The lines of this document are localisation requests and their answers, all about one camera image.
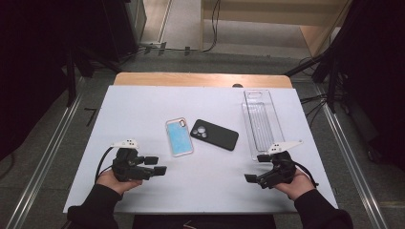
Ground wooden table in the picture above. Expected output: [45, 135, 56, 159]
[113, 72, 294, 90]

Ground person's left hand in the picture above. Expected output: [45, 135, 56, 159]
[96, 169, 143, 196]

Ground right hand-held gripper black cable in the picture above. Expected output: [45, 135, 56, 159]
[292, 160, 320, 189]

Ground black curtain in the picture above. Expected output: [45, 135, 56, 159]
[0, 0, 141, 161]
[330, 0, 405, 173]

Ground left hand-held gripper black cable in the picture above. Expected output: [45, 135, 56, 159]
[95, 146, 116, 184]

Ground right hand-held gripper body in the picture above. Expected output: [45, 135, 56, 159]
[256, 139, 304, 190]

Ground light blue phone case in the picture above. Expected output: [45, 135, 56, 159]
[164, 116, 195, 158]

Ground grey cabinet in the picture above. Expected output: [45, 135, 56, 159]
[122, 0, 148, 49]

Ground black phone case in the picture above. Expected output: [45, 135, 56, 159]
[189, 118, 240, 152]

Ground light wooden shelf unit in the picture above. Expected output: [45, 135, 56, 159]
[200, 0, 352, 58]

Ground bundle of black floor cables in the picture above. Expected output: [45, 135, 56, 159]
[300, 92, 330, 128]

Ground clear plastic rack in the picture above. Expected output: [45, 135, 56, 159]
[241, 89, 286, 161]

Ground taped black floor cable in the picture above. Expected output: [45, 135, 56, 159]
[127, 41, 204, 65]

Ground hand-held gripper black cable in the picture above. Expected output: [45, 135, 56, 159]
[292, 160, 320, 189]
[95, 146, 116, 184]

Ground hanging black cables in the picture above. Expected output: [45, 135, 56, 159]
[203, 0, 223, 53]

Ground person's right hand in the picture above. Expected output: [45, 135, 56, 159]
[274, 167, 317, 201]

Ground black stand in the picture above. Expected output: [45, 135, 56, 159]
[61, 41, 123, 108]
[284, 47, 343, 114]

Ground metal floor rail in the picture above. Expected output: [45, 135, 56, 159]
[313, 84, 390, 229]
[6, 77, 85, 229]

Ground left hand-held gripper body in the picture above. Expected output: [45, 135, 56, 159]
[110, 138, 157, 183]

